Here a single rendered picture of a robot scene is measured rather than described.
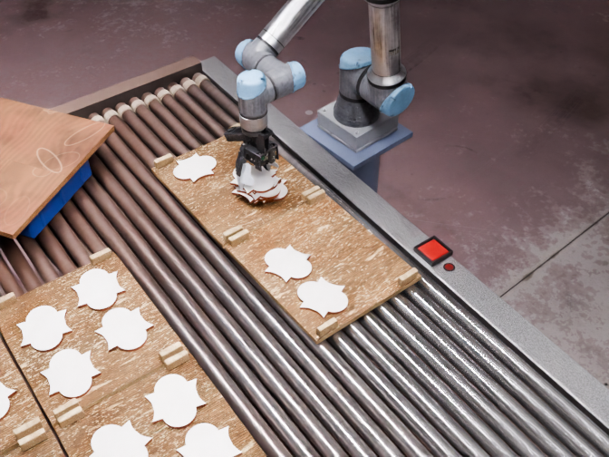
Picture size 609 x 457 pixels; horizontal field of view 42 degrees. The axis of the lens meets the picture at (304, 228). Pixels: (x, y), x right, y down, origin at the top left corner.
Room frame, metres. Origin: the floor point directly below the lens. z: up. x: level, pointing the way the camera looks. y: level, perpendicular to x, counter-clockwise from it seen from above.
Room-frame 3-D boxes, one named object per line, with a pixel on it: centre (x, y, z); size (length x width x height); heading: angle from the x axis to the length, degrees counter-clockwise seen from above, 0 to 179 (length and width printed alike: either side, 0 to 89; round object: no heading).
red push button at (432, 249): (1.48, -0.35, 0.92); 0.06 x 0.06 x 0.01; 35
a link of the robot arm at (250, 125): (1.69, 0.13, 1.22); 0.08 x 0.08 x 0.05
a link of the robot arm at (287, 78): (1.77, 0.06, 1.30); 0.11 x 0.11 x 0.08; 37
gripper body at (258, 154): (1.69, 0.12, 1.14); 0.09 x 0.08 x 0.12; 47
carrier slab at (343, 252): (1.44, -0.04, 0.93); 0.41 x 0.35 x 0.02; 36
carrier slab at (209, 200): (1.77, 0.20, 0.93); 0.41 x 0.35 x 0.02; 36
